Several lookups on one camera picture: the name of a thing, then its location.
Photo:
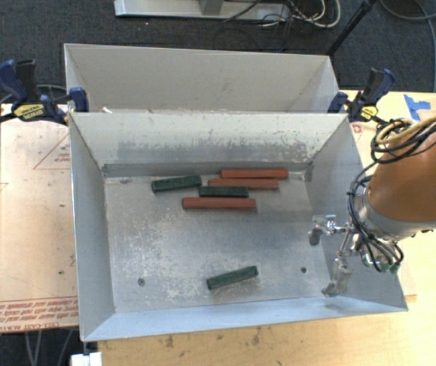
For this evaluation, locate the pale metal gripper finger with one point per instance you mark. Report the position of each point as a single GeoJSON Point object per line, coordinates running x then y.
{"type": "Point", "coordinates": [321, 225]}
{"type": "Point", "coordinates": [339, 278]}

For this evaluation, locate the red-brown flat block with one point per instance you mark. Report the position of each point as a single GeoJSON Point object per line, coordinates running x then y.
{"type": "Point", "coordinates": [254, 174]}
{"type": "Point", "coordinates": [242, 183]}
{"type": "Point", "coordinates": [218, 203]}

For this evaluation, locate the dark green flat block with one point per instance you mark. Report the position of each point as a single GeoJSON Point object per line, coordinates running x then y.
{"type": "Point", "coordinates": [175, 184]}
{"type": "Point", "coordinates": [223, 192]}
{"type": "Point", "coordinates": [232, 277]}

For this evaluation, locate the grey metal bin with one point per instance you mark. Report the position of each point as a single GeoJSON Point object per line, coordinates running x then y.
{"type": "Point", "coordinates": [187, 242]}

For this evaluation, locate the brown cardboard board, red print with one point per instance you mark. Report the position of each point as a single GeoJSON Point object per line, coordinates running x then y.
{"type": "Point", "coordinates": [35, 223]}

